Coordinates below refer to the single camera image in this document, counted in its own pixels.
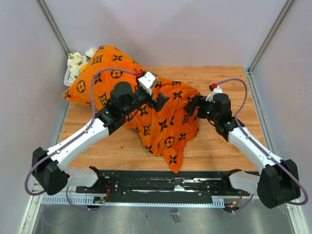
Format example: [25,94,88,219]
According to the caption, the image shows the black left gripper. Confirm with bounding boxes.
[123,85,170,116]

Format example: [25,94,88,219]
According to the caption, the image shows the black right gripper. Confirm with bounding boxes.
[184,94,219,122]

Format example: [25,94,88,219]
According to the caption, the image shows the orange monogram pillowcase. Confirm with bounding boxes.
[62,45,199,174]

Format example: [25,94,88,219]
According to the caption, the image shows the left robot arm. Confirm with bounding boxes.
[32,82,169,195]

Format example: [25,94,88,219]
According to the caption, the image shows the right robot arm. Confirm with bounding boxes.
[184,93,301,209]

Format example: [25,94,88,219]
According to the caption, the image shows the yellow cloth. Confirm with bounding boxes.
[78,63,88,73]

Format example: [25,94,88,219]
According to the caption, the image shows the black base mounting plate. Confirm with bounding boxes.
[76,170,249,197]

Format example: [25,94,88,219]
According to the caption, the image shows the white plastic bin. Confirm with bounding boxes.
[63,69,73,87]

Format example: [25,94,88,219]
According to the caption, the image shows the floral patterned cloth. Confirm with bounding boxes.
[67,48,97,84]

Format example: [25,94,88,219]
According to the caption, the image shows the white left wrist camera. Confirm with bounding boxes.
[137,72,158,96]

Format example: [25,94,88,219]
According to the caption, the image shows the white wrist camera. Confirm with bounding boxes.
[205,86,223,102]
[137,72,158,96]

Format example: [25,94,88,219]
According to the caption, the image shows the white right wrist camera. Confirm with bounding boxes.
[205,86,223,102]

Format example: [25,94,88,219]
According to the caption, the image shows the right aluminium frame post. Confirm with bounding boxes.
[247,0,296,73]

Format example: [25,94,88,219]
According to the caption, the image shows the aluminium frame post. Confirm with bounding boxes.
[36,0,70,58]
[247,0,296,73]

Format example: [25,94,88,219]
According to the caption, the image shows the slotted aluminium cable rail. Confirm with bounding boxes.
[41,192,225,208]

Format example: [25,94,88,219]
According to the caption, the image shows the left aluminium frame post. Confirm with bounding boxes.
[36,0,70,58]

